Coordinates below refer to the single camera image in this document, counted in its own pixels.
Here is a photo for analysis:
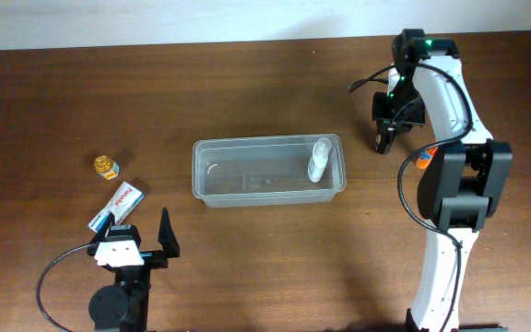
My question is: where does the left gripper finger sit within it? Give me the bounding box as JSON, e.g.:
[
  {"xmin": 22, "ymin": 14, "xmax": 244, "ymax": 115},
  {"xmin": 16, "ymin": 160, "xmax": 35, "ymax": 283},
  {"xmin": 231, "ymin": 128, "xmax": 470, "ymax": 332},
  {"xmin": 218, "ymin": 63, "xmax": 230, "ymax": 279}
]
[
  {"xmin": 90, "ymin": 211, "xmax": 115, "ymax": 243},
  {"xmin": 158, "ymin": 207, "xmax": 181, "ymax": 258}
]

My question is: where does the white Panadol medicine box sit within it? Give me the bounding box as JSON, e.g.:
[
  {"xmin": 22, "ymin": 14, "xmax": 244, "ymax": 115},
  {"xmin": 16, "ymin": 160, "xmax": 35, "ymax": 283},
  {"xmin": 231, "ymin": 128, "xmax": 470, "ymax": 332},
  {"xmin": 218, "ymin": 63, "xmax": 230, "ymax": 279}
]
[{"xmin": 88, "ymin": 182, "xmax": 144, "ymax": 232}]

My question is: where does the orange tube white cap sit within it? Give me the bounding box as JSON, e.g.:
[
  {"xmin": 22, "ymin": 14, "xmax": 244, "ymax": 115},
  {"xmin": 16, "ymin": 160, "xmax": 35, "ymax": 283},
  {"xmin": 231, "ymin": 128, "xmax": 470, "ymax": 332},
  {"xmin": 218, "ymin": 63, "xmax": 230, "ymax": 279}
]
[{"xmin": 415, "ymin": 147, "xmax": 437, "ymax": 170}]

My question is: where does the white spray bottle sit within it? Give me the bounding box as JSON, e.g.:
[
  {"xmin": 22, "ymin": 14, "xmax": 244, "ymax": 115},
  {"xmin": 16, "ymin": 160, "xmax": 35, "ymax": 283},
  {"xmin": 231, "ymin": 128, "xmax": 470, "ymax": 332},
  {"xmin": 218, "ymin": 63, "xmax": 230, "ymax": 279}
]
[{"xmin": 307, "ymin": 137, "xmax": 332, "ymax": 183}]

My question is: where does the dark bottle white cap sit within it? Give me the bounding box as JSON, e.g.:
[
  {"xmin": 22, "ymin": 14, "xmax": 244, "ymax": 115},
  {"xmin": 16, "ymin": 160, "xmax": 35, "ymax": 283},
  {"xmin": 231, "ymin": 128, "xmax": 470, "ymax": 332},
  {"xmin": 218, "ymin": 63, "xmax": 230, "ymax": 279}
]
[{"xmin": 375, "ymin": 132, "xmax": 392, "ymax": 155}]

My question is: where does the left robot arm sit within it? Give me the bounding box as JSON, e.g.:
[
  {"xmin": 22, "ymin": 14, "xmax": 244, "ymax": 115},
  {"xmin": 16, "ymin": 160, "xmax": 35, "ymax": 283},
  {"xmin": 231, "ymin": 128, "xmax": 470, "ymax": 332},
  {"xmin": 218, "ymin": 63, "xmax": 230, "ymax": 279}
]
[{"xmin": 88, "ymin": 208, "xmax": 181, "ymax": 331}]

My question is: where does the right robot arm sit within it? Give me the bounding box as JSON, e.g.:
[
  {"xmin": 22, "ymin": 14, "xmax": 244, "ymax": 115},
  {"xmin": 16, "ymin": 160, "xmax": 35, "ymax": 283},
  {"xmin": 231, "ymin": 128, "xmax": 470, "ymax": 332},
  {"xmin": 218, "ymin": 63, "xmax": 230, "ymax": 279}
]
[{"xmin": 372, "ymin": 29, "xmax": 513, "ymax": 331}]

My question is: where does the clear plastic container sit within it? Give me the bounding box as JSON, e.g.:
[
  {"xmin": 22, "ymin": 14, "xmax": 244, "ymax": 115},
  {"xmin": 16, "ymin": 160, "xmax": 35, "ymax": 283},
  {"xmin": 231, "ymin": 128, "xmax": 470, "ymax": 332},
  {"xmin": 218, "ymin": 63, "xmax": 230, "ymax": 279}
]
[{"xmin": 192, "ymin": 134, "xmax": 347, "ymax": 208}]

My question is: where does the small gold-lid jar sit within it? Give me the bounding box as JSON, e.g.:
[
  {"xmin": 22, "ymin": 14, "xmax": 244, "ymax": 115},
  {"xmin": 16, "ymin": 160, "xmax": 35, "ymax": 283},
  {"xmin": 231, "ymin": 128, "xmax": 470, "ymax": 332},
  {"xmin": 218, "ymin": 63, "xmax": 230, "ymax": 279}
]
[{"xmin": 93, "ymin": 155, "xmax": 120, "ymax": 180}]

